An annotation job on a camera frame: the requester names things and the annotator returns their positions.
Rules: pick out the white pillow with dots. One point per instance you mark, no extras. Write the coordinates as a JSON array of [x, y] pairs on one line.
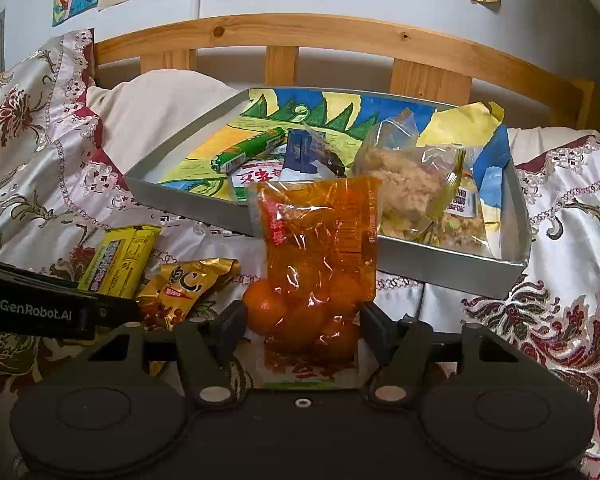
[[155, 110]]

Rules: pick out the grey shallow box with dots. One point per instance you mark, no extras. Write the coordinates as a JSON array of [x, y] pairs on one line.
[[430, 265]]

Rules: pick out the green tube snack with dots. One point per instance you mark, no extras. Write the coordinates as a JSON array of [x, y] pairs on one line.
[[245, 151]]

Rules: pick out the yellow snack packet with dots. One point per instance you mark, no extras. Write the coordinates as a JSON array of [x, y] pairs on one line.
[[125, 255]]

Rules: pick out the blue white snack packet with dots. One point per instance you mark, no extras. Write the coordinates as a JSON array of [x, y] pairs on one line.
[[302, 157]]

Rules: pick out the colourful paper drawing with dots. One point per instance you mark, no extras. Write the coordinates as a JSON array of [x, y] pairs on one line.
[[220, 150]]

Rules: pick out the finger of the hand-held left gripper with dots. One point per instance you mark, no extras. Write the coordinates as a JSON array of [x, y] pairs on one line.
[[30, 277], [120, 309]]

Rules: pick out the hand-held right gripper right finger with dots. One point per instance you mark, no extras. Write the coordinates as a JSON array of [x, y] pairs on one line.
[[377, 335]]

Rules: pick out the clear bag of noodle snack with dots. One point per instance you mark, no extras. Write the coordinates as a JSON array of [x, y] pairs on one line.
[[467, 225]]

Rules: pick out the orange bag of mandarins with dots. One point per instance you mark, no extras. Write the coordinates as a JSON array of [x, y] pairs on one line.
[[315, 240]]

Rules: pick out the floral brocade blanket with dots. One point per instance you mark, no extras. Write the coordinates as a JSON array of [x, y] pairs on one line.
[[570, 210]]

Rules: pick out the clear bag of crumbly snack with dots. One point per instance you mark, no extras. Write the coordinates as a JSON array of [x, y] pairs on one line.
[[405, 180]]

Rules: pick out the loose mandarin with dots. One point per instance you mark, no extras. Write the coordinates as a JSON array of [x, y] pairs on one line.
[[260, 307]]

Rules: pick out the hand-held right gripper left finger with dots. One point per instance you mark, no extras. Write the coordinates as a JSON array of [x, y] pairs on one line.
[[232, 330]]

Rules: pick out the wooden bed rail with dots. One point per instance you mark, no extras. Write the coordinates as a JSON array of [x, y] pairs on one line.
[[330, 32]]

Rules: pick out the green white snack pouch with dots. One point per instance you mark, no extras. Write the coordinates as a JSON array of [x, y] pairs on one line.
[[252, 182]]

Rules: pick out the gold snack packet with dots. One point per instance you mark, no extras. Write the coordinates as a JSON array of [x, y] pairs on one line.
[[190, 285]]

